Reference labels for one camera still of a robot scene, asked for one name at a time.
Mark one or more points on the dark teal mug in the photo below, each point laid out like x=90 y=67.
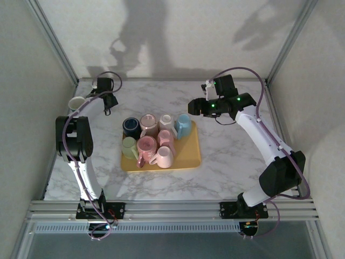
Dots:
x=76 y=103

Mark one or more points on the light blue mug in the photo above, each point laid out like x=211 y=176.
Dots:
x=183 y=126

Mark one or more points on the navy blue mug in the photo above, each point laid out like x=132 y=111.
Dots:
x=131 y=126

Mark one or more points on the large pale pink mug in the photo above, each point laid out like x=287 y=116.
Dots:
x=148 y=122

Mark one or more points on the white faceted mug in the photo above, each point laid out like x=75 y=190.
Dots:
x=165 y=121

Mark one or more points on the pink faceted mug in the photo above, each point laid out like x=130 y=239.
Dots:
x=165 y=137

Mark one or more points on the light green mug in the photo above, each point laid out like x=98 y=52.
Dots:
x=128 y=147

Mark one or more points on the pink patterned mug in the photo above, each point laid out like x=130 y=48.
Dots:
x=147 y=147

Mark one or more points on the light pink mug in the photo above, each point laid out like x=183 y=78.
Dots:
x=165 y=157

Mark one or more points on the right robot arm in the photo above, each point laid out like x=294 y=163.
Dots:
x=258 y=135

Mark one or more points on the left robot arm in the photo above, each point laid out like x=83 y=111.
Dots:
x=86 y=178

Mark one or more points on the yellow plastic tray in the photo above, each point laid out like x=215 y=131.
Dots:
x=186 y=156

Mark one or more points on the black base electronics board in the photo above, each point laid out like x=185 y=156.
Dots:
x=249 y=228
x=106 y=227

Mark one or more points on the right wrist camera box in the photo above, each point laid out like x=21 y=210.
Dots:
x=207 y=89

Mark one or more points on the aluminium side rail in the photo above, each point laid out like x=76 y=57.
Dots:
x=272 y=108

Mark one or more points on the thin aluminium table rail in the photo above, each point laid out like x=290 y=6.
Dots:
x=161 y=79

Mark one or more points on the aluminium frame post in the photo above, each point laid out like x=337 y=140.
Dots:
x=289 y=40
x=23 y=240
x=56 y=44
x=319 y=240

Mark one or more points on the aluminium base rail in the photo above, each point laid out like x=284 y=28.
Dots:
x=175 y=210

